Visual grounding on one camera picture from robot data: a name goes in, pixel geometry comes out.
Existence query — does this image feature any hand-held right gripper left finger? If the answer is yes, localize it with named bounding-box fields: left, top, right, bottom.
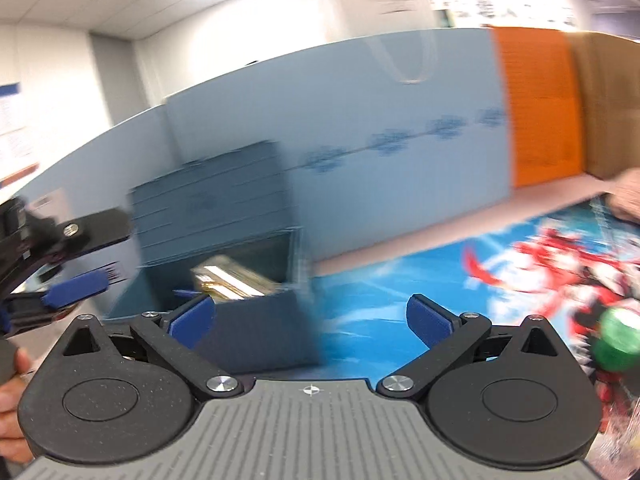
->
left=59, top=294, right=244, bottom=404

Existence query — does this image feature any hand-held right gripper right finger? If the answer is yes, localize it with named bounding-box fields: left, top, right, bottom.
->
left=375, top=293, right=572, bottom=402

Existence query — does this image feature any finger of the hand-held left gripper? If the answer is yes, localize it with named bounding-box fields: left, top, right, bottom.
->
left=29, top=207, right=134, bottom=262
left=4, top=268, right=109, bottom=334

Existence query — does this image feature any clear glass perfume bottle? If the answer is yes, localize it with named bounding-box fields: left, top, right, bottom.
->
left=189, top=254, right=282, bottom=305

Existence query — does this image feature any blue container-shaped storage box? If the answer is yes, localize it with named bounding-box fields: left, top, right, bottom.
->
left=106, top=139, right=325, bottom=377

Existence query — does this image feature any person's left hand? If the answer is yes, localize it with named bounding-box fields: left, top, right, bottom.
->
left=0, top=348, right=34, bottom=464

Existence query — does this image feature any printed blue and red desk mat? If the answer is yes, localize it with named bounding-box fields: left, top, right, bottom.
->
left=309, top=199, right=640, bottom=413

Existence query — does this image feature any light blue carton with label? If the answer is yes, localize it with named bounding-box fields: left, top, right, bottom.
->
left=0, top=104, right=172, bottom=293

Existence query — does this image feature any green plastic jar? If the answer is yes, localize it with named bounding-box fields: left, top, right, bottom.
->
left=591, top=306, right=640, bottom=374

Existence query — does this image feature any clear plastic wrapper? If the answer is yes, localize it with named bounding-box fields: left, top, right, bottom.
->
left=589, top=374, right=640, bottom=480

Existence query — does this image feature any large light blue carton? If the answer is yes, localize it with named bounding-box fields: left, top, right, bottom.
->
left=164, top=26, right=514, bottom=267

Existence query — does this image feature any pink knitted cloth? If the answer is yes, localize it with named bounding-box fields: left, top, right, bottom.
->
left=606, top=169, right=640, bottom=222

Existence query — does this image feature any orange cardboard box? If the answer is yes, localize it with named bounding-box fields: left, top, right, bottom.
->
left=491, top=26, right=587, bottom=191

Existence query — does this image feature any brown cardboard box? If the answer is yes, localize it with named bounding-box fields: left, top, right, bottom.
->
left=564, top=31, right=640, bottom=182

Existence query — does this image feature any white paper shopping bag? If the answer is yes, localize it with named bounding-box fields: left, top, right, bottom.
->
left=319, top=0, right=447, bottom=84

